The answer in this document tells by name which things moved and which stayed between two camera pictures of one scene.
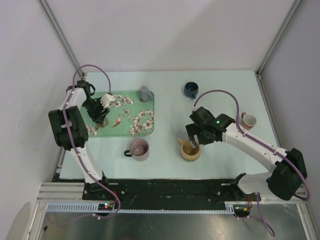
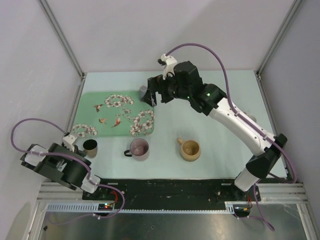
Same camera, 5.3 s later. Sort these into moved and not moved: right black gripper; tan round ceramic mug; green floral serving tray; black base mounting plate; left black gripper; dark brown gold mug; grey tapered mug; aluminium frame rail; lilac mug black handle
Moved: right black gripper; dark brown gold mug; left black gripper
Not moved: green floral serving tray; black base mounting plate; tan round ceramic mug; aluminium frame rail; grey tapered mug; lilac mug black handle
